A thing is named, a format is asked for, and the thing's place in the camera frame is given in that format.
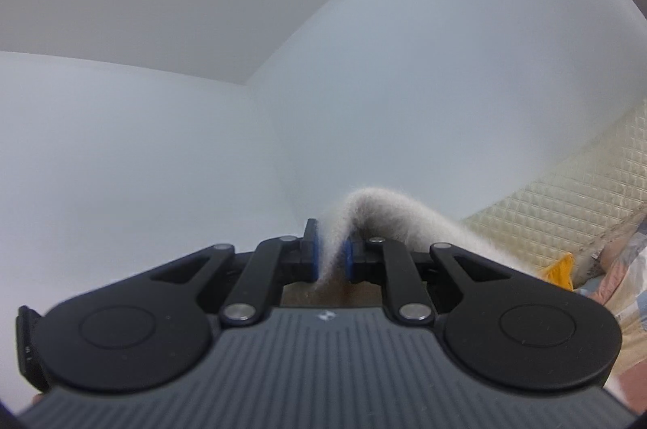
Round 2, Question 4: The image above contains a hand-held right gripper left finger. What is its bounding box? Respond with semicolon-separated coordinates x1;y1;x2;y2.
149;219;320;327

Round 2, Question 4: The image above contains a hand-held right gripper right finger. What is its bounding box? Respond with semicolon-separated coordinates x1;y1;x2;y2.
341;234;511;328

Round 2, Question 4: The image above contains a white blue striped fuzzy sweater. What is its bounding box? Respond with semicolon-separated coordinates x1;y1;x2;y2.
313;187;544;306

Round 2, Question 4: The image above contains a yellow pillow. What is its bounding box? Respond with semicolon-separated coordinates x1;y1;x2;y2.
540;253;576;291

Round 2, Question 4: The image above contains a beige quilted headboard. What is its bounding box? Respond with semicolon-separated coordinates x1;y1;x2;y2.
462;98;647;273

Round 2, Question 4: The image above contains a patchwork quilt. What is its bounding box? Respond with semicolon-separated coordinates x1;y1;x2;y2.
573;211;647;410

